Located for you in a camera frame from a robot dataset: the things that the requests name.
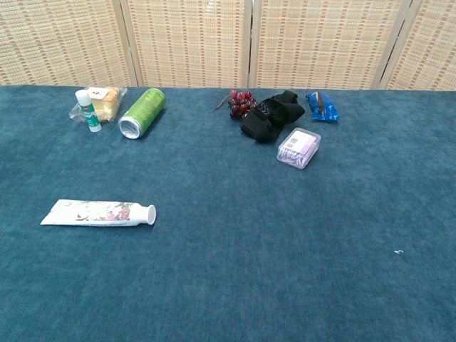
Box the blue snack packet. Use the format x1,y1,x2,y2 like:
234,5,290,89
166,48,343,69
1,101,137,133
305,90,341,123

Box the blue table mat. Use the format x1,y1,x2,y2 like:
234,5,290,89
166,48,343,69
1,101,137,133
0,85,456,342

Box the green drink can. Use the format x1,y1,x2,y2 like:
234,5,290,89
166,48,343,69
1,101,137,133
118,87,167,140

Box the clear box purple floss picks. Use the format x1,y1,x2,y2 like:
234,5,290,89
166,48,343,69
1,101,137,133
276,127,322,170

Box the black cloth glove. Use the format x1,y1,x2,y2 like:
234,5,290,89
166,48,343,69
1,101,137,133
239,90,306,145

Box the woven folding screen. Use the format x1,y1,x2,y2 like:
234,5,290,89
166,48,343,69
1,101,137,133
0,0,456,90

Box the red grape bunch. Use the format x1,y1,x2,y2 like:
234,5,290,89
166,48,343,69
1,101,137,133
213,89,258,120

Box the white green glue stick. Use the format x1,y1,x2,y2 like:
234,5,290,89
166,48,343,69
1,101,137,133
74,89,103,133

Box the white floral cream tube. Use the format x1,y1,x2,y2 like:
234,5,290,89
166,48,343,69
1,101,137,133
39,199,157,227

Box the packaged yellow sponge cake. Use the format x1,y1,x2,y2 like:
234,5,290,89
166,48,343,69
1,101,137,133
68,86,128,125

